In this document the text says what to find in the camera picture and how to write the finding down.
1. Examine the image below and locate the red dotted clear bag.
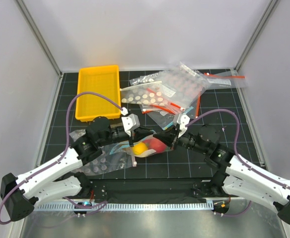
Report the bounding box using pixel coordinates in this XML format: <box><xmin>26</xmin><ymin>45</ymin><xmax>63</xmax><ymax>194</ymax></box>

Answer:
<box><xmin>130</xmin><ymin>62</ymin><xmax>210</xmax><ymax>108</ymax></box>

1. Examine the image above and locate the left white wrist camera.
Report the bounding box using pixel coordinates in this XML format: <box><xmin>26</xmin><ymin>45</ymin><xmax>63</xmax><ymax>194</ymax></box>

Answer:
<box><xmin>121</xmin><ymin>107</ymin><xmax>140</xmax><ymax>137</ymax></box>

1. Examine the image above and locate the left aluminium frame post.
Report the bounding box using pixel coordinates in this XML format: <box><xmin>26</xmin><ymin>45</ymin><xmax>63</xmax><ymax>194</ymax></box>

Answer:
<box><xmin>14</xmin><ymin>0</ymin><xmax>62</xmax><ymax>77</ymax></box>

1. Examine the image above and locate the aluminium frame post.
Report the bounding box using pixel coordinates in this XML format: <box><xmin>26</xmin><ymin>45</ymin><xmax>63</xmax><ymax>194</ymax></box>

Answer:
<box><xmin>14</xmin><ymin>0</ymin><xmax>62</xmax><ymax>77</ymax></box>
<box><xmin>234</xmin><ymin>0</ymin><xmax>280</xmax><ymax>71</ymax></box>

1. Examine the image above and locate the orange zipper clear bag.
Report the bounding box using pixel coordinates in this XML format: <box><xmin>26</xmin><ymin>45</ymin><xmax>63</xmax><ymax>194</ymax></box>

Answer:
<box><xmin>140</xmin><ymin>90</ymin><xmax>202</xmax><ymax>130</ymax></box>

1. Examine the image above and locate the slotted cable duct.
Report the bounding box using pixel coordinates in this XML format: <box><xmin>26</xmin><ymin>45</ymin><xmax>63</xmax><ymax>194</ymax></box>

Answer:
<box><xmin>34</xmin><ymin>200</ymin><xmax>214</xmax><ymax>212</ymax></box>

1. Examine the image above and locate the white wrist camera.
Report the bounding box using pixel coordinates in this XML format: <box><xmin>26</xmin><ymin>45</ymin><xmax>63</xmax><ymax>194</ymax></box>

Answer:
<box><xmin>176</xmin><ymin>114</ymin><xmax>190</xmax><ymax>138</ymax></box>
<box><xmin>121</xmin><ymin>107</ymin><xmax>140</xmax><ymax>137</ymax></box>

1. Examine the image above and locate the orange zipper bag far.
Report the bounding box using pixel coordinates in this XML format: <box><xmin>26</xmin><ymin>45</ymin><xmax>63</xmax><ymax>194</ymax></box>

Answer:
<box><xmin>204</xmin><ymin>71</ymin><xmax>248</xmax><ymax>89</ymax></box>

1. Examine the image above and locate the right aluminium frame post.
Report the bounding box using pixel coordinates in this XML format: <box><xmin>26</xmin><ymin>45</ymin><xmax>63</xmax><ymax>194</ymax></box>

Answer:
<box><xmin>234</xmin><ymin>0</ymin><xmax>280</xmax><ymax>71</ymax></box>

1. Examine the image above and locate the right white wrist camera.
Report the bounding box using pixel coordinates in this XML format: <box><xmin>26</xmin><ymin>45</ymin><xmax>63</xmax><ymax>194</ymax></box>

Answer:
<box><xmin>176</xmin><ymin>114</ymin><xmax>190</xmax><ymax>138</ymax></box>

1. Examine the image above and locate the white polka dot bag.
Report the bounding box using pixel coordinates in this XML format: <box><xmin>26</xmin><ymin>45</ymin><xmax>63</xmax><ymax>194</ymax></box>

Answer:
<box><xmin>120</xmin><ymin>81</ymin><xmax>179</xmax><ymax>108</ymax></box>

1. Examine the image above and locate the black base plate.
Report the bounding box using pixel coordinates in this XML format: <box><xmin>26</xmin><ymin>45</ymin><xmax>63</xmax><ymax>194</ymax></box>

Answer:
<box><xmin>67</xmin><ymin>178</ymin><xmax>229</xmax><ymax>204</ymax></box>

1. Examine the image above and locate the blue zipper clear bag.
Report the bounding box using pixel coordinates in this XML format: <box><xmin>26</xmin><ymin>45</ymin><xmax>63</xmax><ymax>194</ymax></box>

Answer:
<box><xmin>109</xmin><ymin>135</ymin><xmax>172</xmax><ymax>158</ymax></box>

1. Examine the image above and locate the yellow lemon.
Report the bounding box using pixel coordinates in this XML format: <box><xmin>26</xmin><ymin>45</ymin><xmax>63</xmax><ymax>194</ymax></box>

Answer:
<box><xmin>132</xmin><ymin>142</ymin><xmax>148</xmax><ymax>155</ymax></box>

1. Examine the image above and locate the pink zipper polka dot bag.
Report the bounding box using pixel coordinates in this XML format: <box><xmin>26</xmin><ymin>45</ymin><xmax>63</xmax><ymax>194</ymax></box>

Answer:
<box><xmin>72</xmin><ymin>141</ymin><xmax>136</xmax><ymax>176</ymax></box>

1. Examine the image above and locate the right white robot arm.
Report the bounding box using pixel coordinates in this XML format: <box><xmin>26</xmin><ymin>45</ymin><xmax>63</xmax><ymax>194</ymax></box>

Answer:
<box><xmin>154</xmin><ymin>125</ymin><xmax>290</xmax><ymax>225</ymax></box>

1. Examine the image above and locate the red apple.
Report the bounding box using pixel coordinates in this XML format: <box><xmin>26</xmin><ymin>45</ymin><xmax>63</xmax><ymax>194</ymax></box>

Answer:
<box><xmin>144</xmin><ymin>138</ymin><xmax>167</xmax><ymax>153</ymax></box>

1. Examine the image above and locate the black grid mat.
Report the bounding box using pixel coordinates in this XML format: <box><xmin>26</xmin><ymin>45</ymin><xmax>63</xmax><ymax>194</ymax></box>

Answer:
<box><xmin>36</xmin><ymin>72</ymin><xmax>264</xmax><ymax>179</ymax></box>

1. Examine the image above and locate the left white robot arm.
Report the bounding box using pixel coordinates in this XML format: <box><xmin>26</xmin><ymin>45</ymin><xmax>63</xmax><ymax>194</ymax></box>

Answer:
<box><xmin>0</xmin><ymin>114</ymin><xmax>154</xmax><ymax>225</ymax></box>

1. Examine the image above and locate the yellow plastic bin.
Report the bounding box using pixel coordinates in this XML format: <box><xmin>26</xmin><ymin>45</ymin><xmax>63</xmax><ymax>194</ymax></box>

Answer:
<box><xmin>75</xmin><ymin>65</ymin><xmax>121</xmax><ymax>122</ymax></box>

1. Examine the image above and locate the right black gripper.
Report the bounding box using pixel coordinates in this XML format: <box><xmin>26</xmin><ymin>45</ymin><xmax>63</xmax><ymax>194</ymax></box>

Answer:
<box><xmin>154</xmin><ymin>123</ymin><xmax>209</xmax><ymax>154</ymax></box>

